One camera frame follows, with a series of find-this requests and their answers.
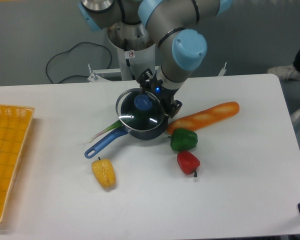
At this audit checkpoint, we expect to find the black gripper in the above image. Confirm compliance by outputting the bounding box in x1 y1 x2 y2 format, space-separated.
136 68 183 118

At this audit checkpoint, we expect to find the glass pot lid blue knob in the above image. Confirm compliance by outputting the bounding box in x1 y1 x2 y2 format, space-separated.
115 88 165 132

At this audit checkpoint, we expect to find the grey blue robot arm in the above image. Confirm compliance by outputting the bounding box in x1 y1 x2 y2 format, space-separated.
78 0 232 117

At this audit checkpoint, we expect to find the dark blue saucepan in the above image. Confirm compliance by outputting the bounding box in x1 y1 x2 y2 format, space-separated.
84 114 168 159

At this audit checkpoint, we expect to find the orange baguette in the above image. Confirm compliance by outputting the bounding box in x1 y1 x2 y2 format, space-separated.
166 101 240 134

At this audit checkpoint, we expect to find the green onion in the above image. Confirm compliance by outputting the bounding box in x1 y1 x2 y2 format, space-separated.
80 115 138 146

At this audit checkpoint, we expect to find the green bell pepper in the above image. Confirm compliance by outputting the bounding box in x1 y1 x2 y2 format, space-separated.
170 128 198 152

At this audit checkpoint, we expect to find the red bell pepper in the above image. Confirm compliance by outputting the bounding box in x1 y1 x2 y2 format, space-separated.
177 151 201 178

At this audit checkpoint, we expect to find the yellow bell pepper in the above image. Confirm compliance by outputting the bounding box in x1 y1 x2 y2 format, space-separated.
91 157 117 191

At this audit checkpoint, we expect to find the white shoe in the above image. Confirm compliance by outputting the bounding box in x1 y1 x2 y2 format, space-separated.
266 64 300 82

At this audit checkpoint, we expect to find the yellow woven basket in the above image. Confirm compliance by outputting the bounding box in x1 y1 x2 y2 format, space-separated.
0 104 35 222

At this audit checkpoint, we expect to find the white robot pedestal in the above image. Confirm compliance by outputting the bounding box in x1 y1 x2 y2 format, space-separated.
107 19 157 81

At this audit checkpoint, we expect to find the white metal base frame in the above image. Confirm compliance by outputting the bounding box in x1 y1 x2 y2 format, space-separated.
86 62 229 83

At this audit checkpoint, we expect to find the black cable on floor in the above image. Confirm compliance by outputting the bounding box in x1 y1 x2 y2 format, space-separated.
45 41 113 84

